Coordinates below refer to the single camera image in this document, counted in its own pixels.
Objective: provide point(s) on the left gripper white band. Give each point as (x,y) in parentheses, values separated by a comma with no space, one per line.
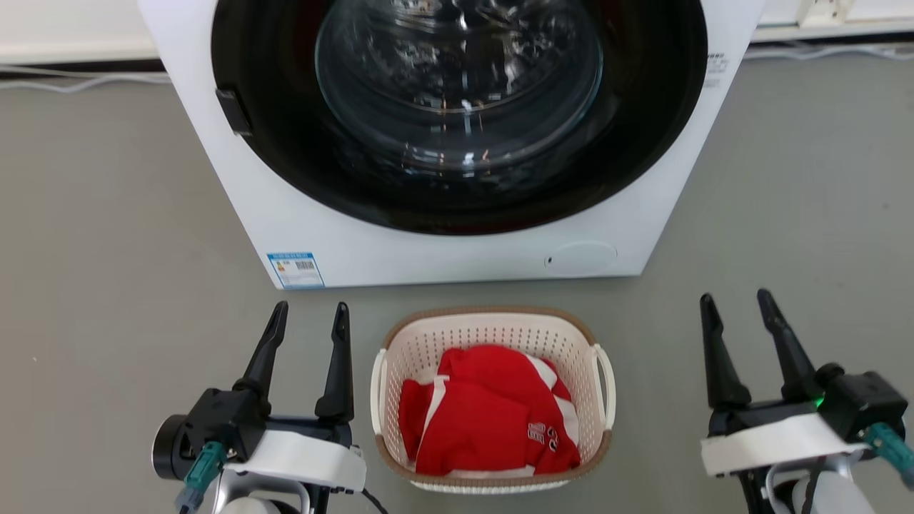
(307,457)

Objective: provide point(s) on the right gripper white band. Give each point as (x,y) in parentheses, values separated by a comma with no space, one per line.
(771,439)

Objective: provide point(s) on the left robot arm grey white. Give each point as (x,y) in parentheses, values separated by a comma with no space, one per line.
(250,500)

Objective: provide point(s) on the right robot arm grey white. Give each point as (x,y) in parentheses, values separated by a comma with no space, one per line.
(832,492)

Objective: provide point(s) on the white plastic laundry basket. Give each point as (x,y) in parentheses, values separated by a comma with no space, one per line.
(493,330)

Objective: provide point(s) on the blue energy label sticker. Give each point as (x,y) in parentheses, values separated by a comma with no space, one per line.
(295,269)

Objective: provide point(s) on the white front-load washing machine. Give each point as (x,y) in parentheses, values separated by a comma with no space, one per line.
(300,214)

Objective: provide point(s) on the red and white garment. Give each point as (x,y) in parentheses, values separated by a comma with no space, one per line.
(485,414)

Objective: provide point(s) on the black round glass washer door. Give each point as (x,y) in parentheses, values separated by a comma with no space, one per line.
(457,107)

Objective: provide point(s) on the white power strip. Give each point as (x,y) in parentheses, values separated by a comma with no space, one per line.
(825,11)

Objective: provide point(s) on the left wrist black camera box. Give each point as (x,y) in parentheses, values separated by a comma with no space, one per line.
(221,421)

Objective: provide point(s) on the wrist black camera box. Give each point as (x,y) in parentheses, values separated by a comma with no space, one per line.
(221,421)
(864,400)

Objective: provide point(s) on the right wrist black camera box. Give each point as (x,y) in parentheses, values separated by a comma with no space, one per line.
(864,400)

